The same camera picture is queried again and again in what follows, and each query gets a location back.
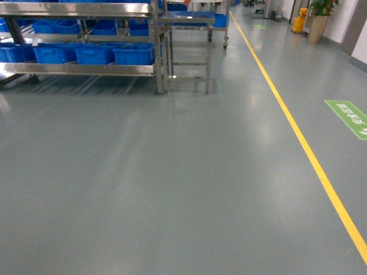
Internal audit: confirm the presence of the green floor sign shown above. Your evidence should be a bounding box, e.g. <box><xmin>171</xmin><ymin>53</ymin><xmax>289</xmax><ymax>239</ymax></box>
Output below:
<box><xmin>325</xmin><ymin>100</ymin><xmax>366</xmax><ymax>140</ymax></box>

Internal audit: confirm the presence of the blue plastic bin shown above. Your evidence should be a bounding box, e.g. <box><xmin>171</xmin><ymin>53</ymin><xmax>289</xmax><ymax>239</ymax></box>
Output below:
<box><xmin>74</xmin><ymin>42</ymin><xmax>127</xmax><ymax>65</ymax></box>
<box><xmin>33</xmin><ymin>43</ymin><xmax>84</xmax><ymax>64</ymax></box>
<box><xmin>112</xmin><ymin>43</ymin><xmax>155</xmax><ymax>65</ymax></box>
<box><xmin>1</xmin><ymin>43</ymin><xmax>36</xmax><ymax>63</ymax></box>

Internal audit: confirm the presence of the small stainless steel table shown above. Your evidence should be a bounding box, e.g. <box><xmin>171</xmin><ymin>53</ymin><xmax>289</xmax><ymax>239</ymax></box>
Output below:
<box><xmin>158</xmin><ymin>11</ymin><xmax>215</xmax><ymax>94</ymax></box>

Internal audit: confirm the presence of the steel shelf rack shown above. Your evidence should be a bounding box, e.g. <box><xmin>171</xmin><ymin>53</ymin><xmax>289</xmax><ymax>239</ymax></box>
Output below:
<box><xmin>1</xmin><ymin>1</ymin><xmax>165</xmax><ymax>94</ymax></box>

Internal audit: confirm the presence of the potted plant in beige planter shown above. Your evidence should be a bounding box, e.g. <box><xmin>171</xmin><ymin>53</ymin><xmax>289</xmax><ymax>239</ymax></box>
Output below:
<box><xmin>308</xmin><ymin>0</ymin><xmax>339</xmax><ymax>45</ymax></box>

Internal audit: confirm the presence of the yellow mop bucket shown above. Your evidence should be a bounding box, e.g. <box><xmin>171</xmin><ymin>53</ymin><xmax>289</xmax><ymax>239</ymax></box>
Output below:
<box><xmin>292</xmin><ymin>7</ymin><xmax>307</xmax><ymax>33</ymax></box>

